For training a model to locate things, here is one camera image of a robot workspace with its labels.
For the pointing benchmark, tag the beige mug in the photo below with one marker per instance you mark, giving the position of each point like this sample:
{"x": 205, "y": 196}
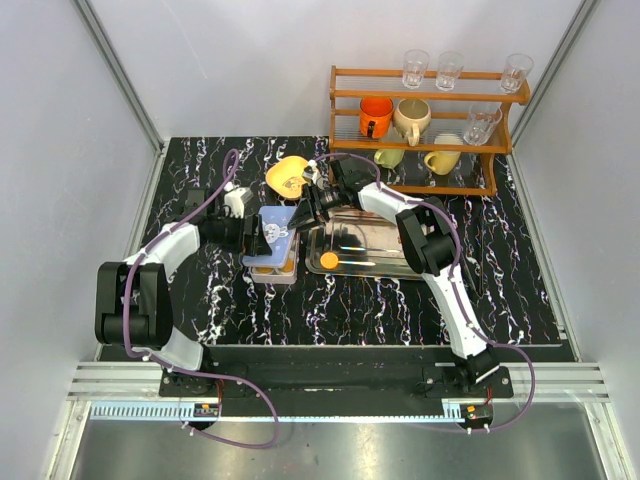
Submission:
{"x": 411, "y": 119}

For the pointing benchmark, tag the metal tongs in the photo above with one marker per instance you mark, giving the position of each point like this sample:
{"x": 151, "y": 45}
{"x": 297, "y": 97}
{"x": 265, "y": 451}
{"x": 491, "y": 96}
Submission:
{"x": 481, "y": 248}

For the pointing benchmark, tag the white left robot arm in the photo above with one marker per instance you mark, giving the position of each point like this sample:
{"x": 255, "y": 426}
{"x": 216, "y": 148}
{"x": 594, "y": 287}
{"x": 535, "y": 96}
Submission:
{"x": 133, "y": 304}

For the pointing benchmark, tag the orange sandwich cookie bottom left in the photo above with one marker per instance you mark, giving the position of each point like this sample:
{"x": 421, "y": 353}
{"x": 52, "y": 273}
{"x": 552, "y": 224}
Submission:
{"x": 329, "y": 260}

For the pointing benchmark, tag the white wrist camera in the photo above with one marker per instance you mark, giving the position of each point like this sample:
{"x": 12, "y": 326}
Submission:
{"x": 236, "y": 198}
{"x": 311, "y": 173}

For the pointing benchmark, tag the clear glass right top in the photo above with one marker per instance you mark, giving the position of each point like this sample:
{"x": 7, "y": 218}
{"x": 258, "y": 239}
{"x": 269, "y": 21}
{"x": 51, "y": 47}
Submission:
{"x": 516, "y": 70}

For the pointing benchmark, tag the clear glass left top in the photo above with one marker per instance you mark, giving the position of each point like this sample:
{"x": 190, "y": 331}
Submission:
{"x": 415, "y": 65}

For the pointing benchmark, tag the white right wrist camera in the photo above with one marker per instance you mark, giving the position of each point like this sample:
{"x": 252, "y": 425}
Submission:
{"x": 311, "y": 173}

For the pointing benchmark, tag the yellow mug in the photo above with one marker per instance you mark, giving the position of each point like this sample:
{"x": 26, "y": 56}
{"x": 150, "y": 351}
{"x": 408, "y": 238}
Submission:
{"x": 442, "y": 162}

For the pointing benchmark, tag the green mug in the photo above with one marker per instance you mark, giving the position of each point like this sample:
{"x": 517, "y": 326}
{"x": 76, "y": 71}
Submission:
{"x": 389, "y": 158}

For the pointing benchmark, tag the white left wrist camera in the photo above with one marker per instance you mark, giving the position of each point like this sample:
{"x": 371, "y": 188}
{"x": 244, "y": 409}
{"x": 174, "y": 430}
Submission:
{"x": 236, "y": 198}

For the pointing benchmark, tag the large steel baking tray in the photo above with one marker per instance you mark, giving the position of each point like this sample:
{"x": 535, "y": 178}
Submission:
{"x": 367, "y": 246}

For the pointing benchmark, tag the clear glass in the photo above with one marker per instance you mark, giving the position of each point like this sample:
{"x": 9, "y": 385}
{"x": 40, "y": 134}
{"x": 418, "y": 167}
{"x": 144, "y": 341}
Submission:
{"x": 516, "y": 70}
{"x": 450, "y": 66}
{"x": 415, "y": 65}

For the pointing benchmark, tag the white cookie box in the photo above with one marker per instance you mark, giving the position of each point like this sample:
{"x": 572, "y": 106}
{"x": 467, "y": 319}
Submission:
{"x": 278, "y": 278}

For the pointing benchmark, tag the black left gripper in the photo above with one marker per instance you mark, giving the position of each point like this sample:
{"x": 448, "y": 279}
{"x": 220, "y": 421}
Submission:
{"x": 256, "y": 244}

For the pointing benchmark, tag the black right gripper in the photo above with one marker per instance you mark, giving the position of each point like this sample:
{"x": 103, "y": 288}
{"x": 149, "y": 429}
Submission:
{"x": 308, "y": 205}

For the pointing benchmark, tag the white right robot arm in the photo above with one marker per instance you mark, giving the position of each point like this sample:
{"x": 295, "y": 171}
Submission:
{"x": 431, "y": 247}

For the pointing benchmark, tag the wooden cup rack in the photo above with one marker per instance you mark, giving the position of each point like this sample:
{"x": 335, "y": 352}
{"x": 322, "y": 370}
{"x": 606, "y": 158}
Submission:
{"x": 474, "y": 174}

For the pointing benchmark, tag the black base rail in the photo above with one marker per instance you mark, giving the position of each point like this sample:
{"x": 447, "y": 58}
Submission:
{"x": 345, "y": 381}

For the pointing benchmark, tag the orange mug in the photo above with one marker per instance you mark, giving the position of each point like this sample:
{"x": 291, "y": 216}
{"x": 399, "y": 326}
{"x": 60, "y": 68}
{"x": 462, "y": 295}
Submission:
{"x": 375, "y": 116}

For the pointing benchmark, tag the plain orange cookie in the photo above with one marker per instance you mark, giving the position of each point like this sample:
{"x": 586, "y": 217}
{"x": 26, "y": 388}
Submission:
{"x": 289, "y": 266}

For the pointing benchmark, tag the yellow square plate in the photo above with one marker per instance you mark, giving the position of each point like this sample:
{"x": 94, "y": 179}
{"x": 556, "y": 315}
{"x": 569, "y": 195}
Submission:
{"x": 286, "y": 177}

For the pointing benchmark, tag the clear glass middle top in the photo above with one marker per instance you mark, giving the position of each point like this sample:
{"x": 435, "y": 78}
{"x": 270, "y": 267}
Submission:
{"x": 450, "y": 66}

